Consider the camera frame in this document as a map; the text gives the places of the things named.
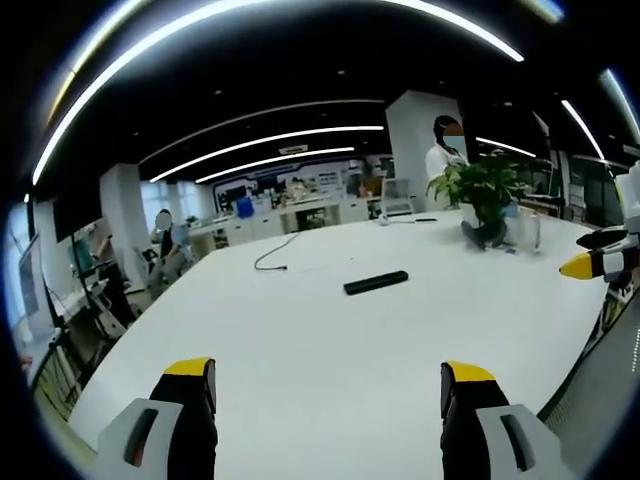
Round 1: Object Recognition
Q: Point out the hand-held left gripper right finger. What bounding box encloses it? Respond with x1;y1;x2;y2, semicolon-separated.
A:
439;360;576;480

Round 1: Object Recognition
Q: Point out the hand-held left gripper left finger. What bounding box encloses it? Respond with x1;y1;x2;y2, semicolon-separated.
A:
95;357;220;480

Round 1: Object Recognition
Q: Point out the black remote control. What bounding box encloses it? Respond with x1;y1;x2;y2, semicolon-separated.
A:
343;270;410;296

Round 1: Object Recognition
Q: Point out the clear plastic container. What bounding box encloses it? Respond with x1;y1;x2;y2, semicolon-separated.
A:
513;205;544;256

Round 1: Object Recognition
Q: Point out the grey mesh chair back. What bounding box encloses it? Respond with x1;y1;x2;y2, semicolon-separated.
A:
537;294;640;476

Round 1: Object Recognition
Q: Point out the green potted plant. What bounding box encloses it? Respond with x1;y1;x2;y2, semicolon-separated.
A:
425;151;532;251

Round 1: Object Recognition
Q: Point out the black office chair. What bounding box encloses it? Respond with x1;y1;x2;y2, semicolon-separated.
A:
69;259;139;341

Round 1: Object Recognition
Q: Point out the white display rack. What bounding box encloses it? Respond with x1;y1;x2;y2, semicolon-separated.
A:
380;175;416;217

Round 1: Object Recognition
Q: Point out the white cabinet row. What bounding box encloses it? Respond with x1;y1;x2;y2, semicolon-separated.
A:
189;195;384;261

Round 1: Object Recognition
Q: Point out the black cable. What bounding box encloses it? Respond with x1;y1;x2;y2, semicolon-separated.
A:
254;232;300;272

